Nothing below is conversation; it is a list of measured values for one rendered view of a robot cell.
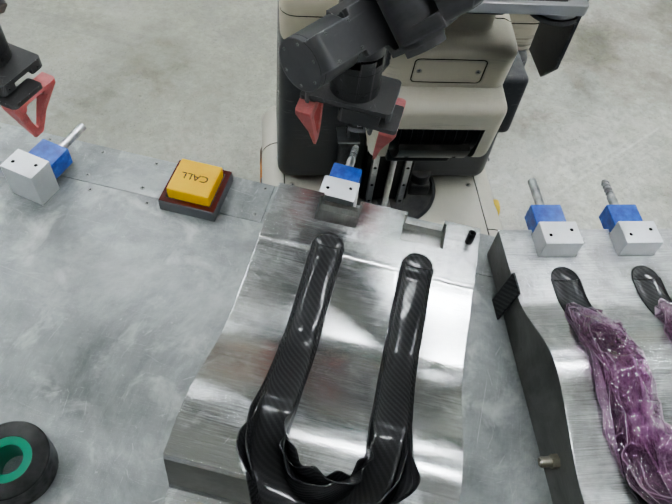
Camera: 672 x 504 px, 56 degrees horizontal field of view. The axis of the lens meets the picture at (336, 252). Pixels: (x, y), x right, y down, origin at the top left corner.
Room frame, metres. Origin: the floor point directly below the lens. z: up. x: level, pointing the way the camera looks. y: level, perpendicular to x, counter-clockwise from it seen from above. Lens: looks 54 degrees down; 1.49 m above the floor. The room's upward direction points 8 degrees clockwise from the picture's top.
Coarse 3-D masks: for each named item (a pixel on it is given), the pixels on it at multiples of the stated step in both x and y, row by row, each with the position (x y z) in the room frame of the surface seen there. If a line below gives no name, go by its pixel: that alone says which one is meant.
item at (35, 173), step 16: (80, 128) 0.63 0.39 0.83; (48, 144) 0.59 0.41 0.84; (64, 144) 0.60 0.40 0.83; (16, 160) 0.54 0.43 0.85; (32, 160) 0.54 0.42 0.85; (48, 160) 0.56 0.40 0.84; (64, 160) 0.57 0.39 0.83; (16, 176) 0.52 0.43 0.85; (32, 176) 0.52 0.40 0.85; (48, 176) 0.54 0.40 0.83; (16, 192) 0.52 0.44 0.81; (32, 192) 0.51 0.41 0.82; (48, 192) 0.53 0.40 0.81
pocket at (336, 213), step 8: (320, 200) 0.52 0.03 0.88; (320, 208) 0.52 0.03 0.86; (328, 208) 0.52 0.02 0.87; (336, 208) 0.52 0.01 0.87; (344, 208) 0.52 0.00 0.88; (352, 208) 0.52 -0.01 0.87; (360, 208) 0.52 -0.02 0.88; (320, 216) 0.51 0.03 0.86; (328, 216) 0.51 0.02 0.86; (336, 216) 0.52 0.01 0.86; (344, 216) 0.52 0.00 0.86; (352, 216) 0.52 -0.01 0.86; (344, 224) 0.50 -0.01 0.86; (352, 224) 0.51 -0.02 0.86
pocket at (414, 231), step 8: (408, 224) 0.51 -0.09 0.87; (416, 224) 0.51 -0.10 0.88; (424, 224) 0.51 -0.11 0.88; (408, 232) 0.51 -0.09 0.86; (416, 232) 0.51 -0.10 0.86; (424, 232) 0.51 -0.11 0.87; (432, 232) 0.51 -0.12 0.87; (440, 232) 0.51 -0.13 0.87; (408, 240) 0.49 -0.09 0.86; (416, 240) 0.50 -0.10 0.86; (424, 240) 0.50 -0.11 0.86; (432, 240) 0.50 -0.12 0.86; (440, 240) 0.50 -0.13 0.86
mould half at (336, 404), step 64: (320, 192) 0.53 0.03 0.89; (256, 256) 0.42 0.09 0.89; (384, 256) 0.44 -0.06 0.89; (448, 256) 0.46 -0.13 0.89; (256, 320) 0.34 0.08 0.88; (384, 320) 0.36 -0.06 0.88; (448, 320) 0.37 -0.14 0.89; (192, 384) 0.23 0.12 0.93; (256, 384) 0.25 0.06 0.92; (320, 384) 0.26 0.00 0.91; (448, 384) 0.29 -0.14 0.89; (192, 448) 0.17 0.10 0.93; (320, 448) 0.19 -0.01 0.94; (448, 448) 0.21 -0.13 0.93
